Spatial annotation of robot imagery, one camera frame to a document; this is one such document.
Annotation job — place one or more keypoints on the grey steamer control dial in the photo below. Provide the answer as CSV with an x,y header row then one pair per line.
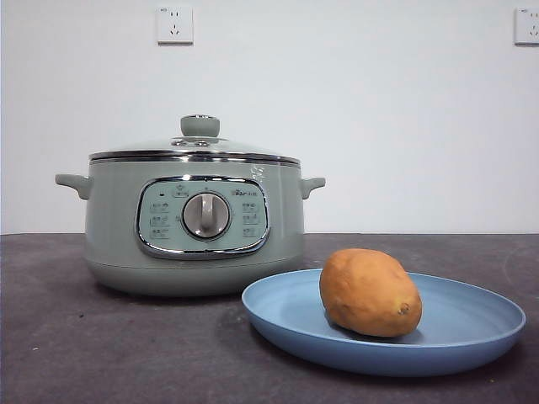
x,y
206,215

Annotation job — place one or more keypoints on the blue round plate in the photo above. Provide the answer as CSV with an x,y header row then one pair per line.
x,y
463,320

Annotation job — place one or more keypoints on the white wall socket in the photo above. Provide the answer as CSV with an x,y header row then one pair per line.
x,y
528,26
175,25

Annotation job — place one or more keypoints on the glass lid with green knob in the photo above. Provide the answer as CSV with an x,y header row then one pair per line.
x,y
236,147

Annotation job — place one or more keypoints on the grey-green electric steamer pot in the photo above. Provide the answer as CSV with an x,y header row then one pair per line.
x,y
109,219

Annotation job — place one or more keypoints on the brown potato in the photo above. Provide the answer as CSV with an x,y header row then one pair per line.
x,y
366,290

